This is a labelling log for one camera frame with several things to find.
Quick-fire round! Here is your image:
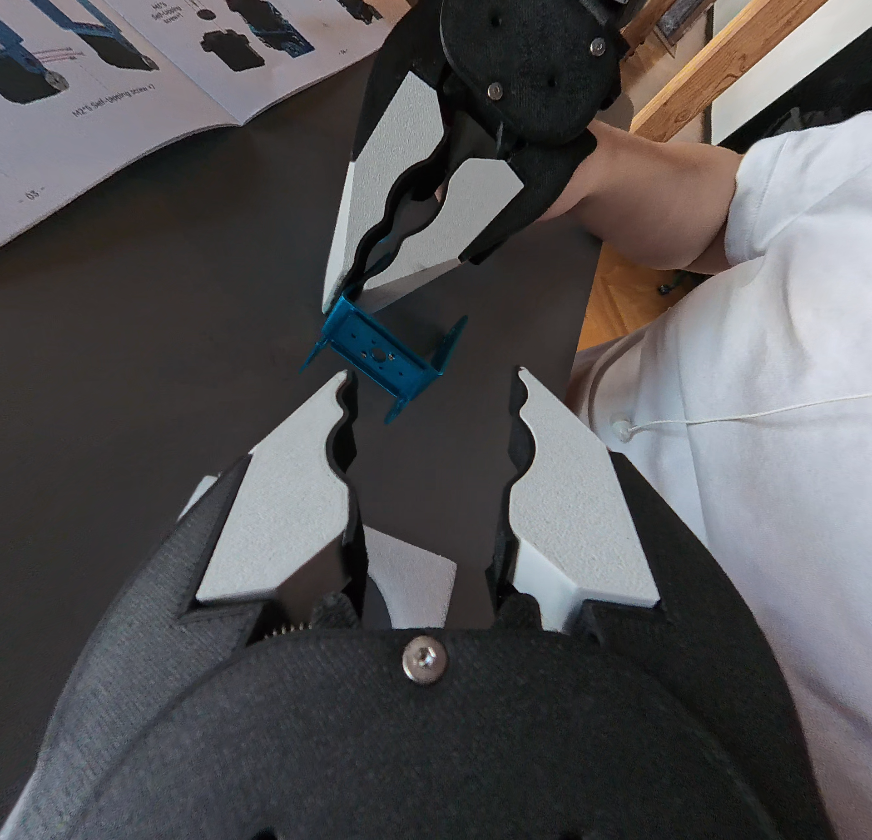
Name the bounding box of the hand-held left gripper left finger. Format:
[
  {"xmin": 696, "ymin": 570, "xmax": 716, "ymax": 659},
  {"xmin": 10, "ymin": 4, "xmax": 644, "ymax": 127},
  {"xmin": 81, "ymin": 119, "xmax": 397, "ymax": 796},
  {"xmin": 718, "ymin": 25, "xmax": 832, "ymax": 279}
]
[{"xmin": 196, "ymin": 370, "xmax": 363, "ymax": 607}]

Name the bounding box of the wooden framed panel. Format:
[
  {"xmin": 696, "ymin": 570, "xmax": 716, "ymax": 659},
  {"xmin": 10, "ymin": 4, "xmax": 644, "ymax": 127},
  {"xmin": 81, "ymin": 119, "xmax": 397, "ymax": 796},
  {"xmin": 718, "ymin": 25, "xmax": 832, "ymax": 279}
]
[{"xmin": 623, "ymin": 0, "xmax": 872, "ymax": 147}]

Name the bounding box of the person's right forearm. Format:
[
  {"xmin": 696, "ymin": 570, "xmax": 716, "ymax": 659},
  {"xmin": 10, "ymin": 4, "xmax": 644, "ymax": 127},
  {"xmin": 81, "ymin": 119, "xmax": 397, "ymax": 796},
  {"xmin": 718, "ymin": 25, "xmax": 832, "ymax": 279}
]
[{"xmin": 538, "ymin": 119, "xmax": 743, "ymax": 273}]

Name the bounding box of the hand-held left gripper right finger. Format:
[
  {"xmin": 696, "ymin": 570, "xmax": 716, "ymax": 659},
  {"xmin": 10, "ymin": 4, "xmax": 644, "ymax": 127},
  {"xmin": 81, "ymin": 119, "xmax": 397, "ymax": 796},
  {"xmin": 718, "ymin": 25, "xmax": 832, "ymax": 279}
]
[{"xmin": 503, "ymin": 366, "xmax": 662, "ymax": 634}]

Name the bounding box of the white instruction manual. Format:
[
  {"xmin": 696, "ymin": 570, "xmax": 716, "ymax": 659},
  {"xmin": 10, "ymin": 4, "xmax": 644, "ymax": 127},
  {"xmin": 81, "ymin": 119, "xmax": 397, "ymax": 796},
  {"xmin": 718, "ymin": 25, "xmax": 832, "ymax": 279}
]
[{"xmin": 0, "ymin": 0, "xmax": 410, "ymax": 248}]

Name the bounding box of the white drawstring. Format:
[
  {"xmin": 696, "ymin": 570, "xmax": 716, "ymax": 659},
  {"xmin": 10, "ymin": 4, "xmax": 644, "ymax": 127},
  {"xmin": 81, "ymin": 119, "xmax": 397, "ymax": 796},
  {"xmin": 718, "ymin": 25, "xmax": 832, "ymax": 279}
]
[{"xmin": 612, "ymin": 393, "xmax": 872, "ymax": 442}]

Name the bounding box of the dark grey desk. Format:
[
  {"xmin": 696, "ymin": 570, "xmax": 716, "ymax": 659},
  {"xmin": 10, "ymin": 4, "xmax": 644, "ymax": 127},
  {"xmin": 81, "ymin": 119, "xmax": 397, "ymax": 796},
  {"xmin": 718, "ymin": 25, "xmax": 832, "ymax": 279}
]
[{"xmin": 0, "ymin": 0, "xmax": 604, "ymax": 814}]

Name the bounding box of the blue metal servo bracket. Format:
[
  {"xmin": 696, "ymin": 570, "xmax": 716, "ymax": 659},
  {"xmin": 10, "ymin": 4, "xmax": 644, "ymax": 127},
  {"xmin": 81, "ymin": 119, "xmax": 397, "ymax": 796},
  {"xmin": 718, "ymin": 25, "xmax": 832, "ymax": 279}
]
[{"xmin": 298, "ymin": 288, "xmax": 471, "ymax": 427}]

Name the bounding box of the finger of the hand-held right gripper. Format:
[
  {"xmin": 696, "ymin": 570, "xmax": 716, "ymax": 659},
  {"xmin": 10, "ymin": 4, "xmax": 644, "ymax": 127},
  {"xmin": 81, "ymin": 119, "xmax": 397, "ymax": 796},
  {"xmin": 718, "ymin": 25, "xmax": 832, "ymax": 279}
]
[
  {"xmin": 320, "ymin": 72, "xmax": 451, "ymax": 315},
  {"xmin": 360, "ymin": 157, "xmax": 527, "ymax": 316}
]

